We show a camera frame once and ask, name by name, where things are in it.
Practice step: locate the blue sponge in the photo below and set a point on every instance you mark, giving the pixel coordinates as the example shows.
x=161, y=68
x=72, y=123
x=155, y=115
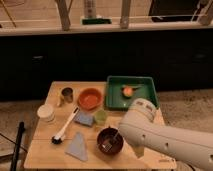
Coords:
x=84, y=119

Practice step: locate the white dish brush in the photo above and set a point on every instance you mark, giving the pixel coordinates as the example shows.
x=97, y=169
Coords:
x=60, y=135

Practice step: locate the dark brown bowl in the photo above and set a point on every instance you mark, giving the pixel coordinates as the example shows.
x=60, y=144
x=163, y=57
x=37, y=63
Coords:
x=106, y=134

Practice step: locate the orange fruit toy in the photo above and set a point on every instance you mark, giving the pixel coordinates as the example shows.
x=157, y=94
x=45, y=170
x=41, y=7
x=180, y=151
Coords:
x=128, y=91

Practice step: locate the green plastic tray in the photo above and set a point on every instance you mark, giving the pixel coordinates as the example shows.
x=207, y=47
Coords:
x=121, y=91

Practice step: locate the grey blue towel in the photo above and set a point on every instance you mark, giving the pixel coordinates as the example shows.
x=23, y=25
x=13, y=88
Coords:
x=77, y=147

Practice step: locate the black pole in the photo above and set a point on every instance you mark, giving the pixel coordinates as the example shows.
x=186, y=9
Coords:
x=15, y=155

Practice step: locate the metal cup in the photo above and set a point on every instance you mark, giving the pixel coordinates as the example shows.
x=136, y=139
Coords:
x=67, y=94

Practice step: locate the metal fork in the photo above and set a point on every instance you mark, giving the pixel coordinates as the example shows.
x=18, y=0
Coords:
x=107, y=145

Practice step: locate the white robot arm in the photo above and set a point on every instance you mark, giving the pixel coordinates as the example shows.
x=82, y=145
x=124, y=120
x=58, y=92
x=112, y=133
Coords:
x=137, y=127

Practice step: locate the light green cup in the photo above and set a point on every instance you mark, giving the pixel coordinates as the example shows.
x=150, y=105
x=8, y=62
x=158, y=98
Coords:
x=100, y=117

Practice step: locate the red bowl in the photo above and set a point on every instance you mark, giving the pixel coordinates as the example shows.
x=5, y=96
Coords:
x=89, y=98

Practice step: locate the green base stand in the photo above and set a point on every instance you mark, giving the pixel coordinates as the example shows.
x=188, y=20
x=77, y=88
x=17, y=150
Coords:
x=95, y=21

